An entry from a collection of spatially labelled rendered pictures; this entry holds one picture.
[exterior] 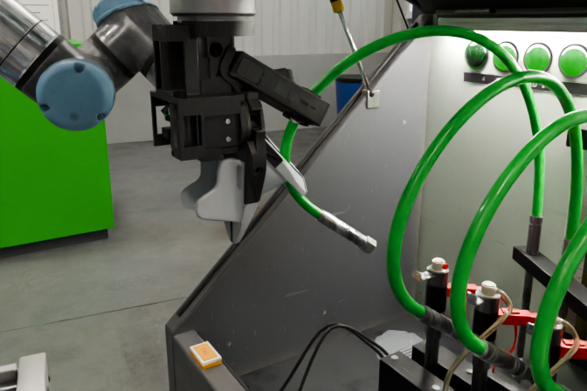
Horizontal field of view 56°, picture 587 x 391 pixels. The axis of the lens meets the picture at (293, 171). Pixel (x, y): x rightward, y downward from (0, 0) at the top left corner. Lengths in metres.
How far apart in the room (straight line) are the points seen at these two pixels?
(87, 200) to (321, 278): 2.94
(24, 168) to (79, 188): 0.35
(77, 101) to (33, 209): 3.22
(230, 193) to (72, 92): 0.21
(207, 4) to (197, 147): 0.12
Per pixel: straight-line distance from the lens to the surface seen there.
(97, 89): 0.62
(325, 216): 0.76
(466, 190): 1.08
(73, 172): 3.80
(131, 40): 0.76
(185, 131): 0.48
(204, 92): 0.50
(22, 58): 0.64
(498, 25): 0.97
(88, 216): 3.90
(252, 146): 0.49
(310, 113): 0.54
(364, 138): 1.03
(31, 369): 0.85
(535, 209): 0.89
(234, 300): 0.97
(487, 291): 0.70
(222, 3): 0.48
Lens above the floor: 1.44
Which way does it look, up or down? 15 degrees down
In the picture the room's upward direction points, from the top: straight up
